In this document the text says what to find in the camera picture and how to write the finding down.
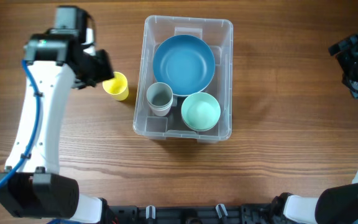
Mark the yellow cup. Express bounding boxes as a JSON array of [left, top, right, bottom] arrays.
[[102, 72, 129, 101]]

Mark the grey cup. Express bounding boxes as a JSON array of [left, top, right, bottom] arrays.
[[146, 82, 173, 109]]

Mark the pale green cup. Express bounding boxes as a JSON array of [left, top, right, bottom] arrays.
[[149, 105, 171, 113]]

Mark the blue plate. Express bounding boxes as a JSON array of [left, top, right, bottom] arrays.
[[153, 35, 215, 96]]

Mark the mint green bowl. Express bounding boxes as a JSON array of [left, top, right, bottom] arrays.
[[183, 120, 217, 132], [181, 92, 221, 129]]

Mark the pink cup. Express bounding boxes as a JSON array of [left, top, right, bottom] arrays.
[[152, 108, 170, 116]]

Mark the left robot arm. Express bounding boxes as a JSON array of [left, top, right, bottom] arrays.
[[0, 6, 118, 223]]

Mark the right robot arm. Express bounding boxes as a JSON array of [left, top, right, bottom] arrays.
[[268, 34, 358, 223]]

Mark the clear plastic storage container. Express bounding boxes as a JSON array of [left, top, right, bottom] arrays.
[[133, 16, 234, 142]]

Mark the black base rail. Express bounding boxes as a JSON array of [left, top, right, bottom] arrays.
[[110, 203, 292, 224]]

